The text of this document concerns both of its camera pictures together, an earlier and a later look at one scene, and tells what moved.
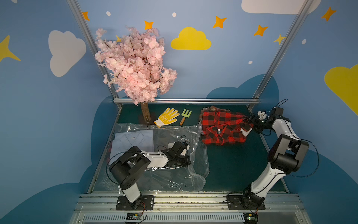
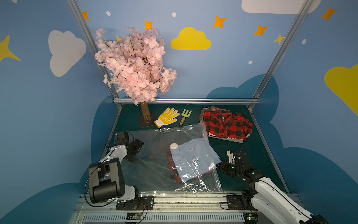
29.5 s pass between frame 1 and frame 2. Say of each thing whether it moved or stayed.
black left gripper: moved
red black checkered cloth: moved
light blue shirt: moved
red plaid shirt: stayed
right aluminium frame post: stayed
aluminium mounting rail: stayed
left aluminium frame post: stayed
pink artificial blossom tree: stayed
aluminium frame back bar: stayed
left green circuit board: stayed
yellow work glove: stayed
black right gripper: moved
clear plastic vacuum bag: moved
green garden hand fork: stayed
